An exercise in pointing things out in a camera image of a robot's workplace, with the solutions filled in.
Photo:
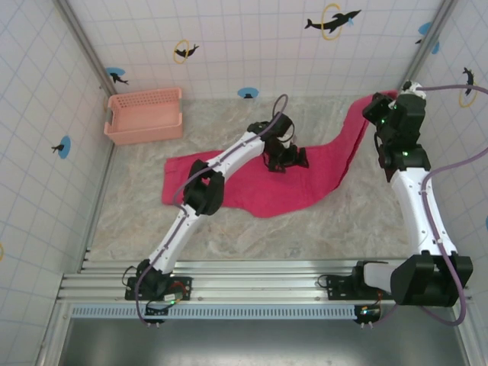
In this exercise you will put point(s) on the pink long pants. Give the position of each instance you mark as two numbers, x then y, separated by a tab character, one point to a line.
267	194

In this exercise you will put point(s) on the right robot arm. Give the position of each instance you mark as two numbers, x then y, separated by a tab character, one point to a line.
409	206

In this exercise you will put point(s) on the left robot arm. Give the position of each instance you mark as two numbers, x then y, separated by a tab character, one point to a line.
213	198

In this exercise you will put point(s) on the blue oval fin sticker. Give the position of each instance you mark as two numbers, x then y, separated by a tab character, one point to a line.
248	92

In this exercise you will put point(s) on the blue splash sticker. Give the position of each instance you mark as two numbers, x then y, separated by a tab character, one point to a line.
425	27

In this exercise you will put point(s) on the pink plastic basket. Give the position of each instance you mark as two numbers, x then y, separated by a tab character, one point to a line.
145	131

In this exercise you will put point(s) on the blue oval dolphin sticker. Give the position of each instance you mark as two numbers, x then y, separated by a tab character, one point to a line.
114	73

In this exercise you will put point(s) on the blue round dolphin sticker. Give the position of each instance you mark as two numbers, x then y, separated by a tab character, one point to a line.
65	146

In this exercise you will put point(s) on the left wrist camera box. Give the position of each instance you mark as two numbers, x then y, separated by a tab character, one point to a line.
290	140

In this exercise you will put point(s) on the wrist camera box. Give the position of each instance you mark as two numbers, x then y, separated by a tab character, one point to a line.
290	140
413	90

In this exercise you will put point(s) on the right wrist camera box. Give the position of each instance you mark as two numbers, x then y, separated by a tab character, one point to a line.
413	90

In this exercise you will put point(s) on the aluminium corner post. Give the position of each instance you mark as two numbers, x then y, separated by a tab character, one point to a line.
425	49
85	49

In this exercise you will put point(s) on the aluminium rail beam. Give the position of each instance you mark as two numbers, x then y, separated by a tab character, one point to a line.
248	282

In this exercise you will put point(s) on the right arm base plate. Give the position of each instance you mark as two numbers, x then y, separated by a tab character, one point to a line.
339	286

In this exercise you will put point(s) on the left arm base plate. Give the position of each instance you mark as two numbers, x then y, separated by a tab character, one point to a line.
183	286

